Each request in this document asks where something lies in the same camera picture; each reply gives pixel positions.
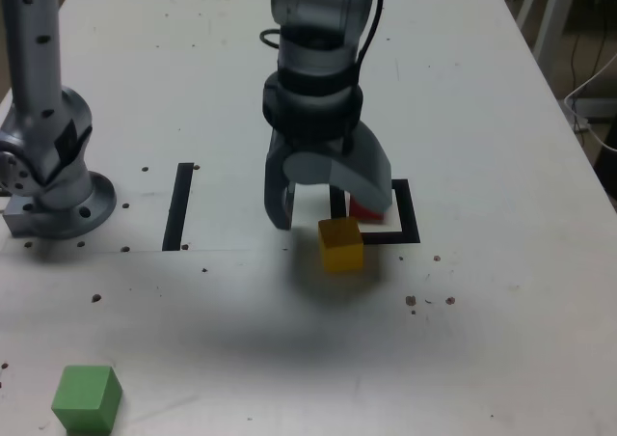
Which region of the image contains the white cable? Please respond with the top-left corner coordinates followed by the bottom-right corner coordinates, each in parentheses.
top-left (562, 52), bottom-right (617, 155)

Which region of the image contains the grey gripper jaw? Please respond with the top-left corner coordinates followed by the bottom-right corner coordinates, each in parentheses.
top-left (263, 134), bottom-right (296, 230)
top-left (282, 121), bottom-right (392, 212)

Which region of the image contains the red cube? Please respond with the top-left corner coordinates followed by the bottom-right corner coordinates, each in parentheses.
top-left (348, 197), bottom-right (387, 224)

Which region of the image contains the black tape strip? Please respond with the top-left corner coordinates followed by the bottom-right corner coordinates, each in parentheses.
top-left (162, 162), bottom-right (195, 253)

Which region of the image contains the black tape square outline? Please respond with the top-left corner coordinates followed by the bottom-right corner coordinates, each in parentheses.
top-left (329, 178), bottom-right (421, 244)

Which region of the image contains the yellow cube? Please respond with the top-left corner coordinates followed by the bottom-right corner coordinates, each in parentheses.
top-left (317, 217), bottom-right (365, 274)

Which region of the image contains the green cube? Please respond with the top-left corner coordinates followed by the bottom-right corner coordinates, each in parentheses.
top-left (51, 365), bottom-right (123, 436)

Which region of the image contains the thin black cable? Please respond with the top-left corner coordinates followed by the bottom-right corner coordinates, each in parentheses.
top-left (570, 33), bottom-right (579, 97)
top-left (590, 33), bottom-right (608, 78)

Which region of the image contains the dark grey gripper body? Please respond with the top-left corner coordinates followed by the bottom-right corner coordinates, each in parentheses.
top-left (272, 125), bottom-right (361, 156)

